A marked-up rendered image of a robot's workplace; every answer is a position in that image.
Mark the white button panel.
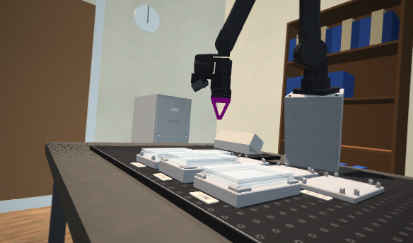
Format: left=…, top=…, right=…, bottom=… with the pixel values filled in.
left=195, top=130, right=264, bottom=155

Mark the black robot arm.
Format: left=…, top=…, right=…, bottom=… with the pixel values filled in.
left=191, top=0, right=340, bottom=96

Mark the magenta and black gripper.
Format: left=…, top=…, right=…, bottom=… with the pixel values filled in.
left=211, top=73, right=231, bottom=120

